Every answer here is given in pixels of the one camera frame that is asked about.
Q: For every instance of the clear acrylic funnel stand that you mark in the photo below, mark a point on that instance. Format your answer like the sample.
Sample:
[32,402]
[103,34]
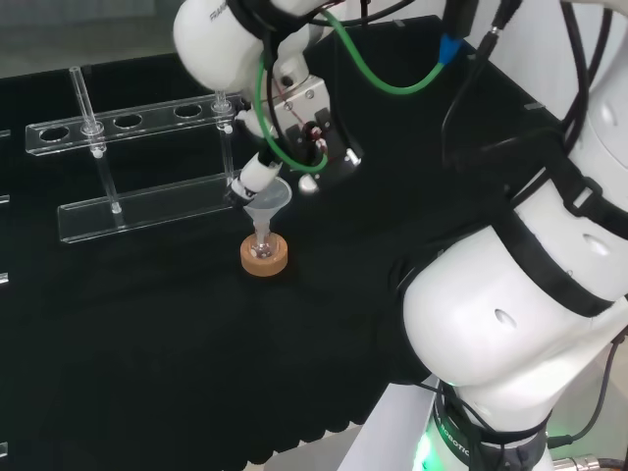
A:
[147,208]

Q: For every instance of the black cloth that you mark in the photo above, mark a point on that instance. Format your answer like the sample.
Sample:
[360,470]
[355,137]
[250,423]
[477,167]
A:
[147,343]

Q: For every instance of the clear plastic funnel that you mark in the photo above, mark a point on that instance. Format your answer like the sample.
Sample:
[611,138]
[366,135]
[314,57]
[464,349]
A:
[272,198]

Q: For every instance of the grey metal base plate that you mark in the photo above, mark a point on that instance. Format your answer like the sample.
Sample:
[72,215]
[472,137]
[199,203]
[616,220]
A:
[392,432]

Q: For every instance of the small glass round-bottom flask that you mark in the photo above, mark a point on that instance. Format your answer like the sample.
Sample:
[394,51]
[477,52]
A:
[261,247]

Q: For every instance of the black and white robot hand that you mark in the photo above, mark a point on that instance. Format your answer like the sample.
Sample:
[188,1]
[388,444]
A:
[257,174]

